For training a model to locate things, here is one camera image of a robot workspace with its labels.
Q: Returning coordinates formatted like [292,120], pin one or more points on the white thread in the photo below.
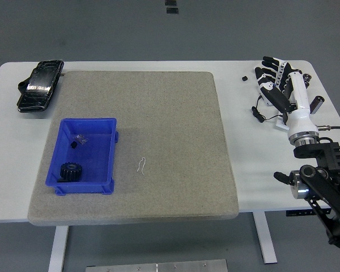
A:
[143,164]

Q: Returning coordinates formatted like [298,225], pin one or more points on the small black cube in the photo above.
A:
[73,144]
[244,78]

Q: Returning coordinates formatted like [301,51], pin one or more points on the black wrapped device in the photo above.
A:
[39,85]

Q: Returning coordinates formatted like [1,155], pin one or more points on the white circuit breaker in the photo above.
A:
[267,102]

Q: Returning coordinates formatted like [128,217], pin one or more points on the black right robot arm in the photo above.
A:
[326,187]

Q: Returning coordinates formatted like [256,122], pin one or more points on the white table leg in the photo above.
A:
[265,241]
[58,249]

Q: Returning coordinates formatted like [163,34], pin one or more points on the grey-brown mat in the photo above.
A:
[158,113]

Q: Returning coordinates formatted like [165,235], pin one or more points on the silver metal plate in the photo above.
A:
[156,267]

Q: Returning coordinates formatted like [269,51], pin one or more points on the white flat plate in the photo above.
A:
[282,126]

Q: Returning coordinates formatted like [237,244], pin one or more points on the black table control panel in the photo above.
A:
[300,213]

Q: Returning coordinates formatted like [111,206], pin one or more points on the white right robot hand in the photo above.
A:
[299,93]

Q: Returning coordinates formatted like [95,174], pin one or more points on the dark brown capacitor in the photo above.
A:
[317,103]
[308,78]

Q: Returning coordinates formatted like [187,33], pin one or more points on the blue plastic box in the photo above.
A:
[99,153]

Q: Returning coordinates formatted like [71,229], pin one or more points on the black floor socket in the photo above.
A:
[172,10]
[170,2]

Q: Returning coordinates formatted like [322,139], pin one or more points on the large black gear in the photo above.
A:
[71,171]

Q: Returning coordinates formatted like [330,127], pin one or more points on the clear plastic bag piece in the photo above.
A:
[81,139]

